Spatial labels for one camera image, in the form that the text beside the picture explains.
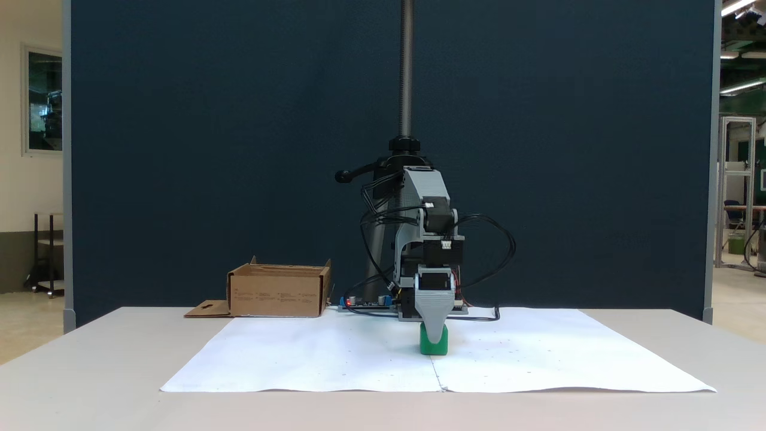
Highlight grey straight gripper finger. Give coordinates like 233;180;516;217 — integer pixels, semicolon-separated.
415;290;456;348

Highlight silver metal frame rack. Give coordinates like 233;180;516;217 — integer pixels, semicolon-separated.
715;116;758;270

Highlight black tripod with metal pole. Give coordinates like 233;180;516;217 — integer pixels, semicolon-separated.
335;0;437;303

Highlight black wheeled cart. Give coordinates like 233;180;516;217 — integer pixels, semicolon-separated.
24;212;65;299

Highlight black power cable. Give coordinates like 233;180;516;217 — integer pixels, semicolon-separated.
446;305;501;323

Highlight dark blue partition panel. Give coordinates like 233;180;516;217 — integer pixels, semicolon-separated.
63;0;722;334

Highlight framed wall window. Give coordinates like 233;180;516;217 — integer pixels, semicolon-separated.
22;43;63;157

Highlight brown cardboard box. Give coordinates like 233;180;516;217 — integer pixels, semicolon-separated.
184;256;333;318

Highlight white paper sheet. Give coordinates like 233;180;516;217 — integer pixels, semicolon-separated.
160;308;717;394

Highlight green dice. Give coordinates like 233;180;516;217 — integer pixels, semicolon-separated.
420;322;449;356

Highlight circuit board with blue terminals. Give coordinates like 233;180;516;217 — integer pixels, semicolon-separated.
337;293;398;314

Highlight blue chair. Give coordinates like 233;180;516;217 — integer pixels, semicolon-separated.
724;200;750;232

